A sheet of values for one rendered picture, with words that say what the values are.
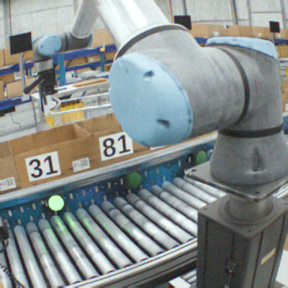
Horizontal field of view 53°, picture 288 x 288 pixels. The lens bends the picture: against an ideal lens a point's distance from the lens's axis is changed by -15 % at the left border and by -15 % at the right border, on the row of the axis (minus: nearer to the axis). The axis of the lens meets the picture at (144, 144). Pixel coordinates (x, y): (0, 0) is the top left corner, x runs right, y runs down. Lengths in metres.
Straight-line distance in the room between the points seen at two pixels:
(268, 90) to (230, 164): 0.16
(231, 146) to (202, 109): 0.16
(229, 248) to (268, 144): 0.25
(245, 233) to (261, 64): 0.33
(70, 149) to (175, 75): 1.05
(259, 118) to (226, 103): 0.11
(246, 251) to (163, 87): 0.39
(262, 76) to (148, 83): 0.23
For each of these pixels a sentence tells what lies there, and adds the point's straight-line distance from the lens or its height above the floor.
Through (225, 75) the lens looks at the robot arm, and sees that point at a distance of 0.51.
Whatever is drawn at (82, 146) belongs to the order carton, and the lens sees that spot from 1.47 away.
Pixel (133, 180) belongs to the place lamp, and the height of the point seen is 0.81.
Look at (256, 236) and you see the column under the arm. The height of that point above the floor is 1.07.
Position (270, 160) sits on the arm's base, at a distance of 0.61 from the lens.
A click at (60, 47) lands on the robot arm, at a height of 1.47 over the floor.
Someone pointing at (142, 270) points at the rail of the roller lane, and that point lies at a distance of 1.10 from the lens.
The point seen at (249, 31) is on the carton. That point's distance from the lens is 8.83.
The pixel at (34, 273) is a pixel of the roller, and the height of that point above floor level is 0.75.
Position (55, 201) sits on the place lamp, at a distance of 1.43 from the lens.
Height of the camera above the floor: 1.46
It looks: 19 degrees down
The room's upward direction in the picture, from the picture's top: 6 degrees counter-clockwise
